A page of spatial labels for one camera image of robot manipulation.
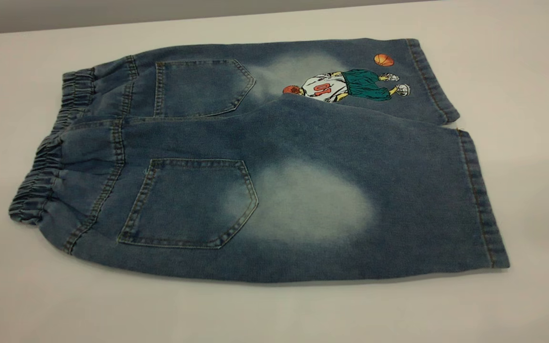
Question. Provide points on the blue denim shorts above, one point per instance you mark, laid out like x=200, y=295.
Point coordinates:
x=303, y=157

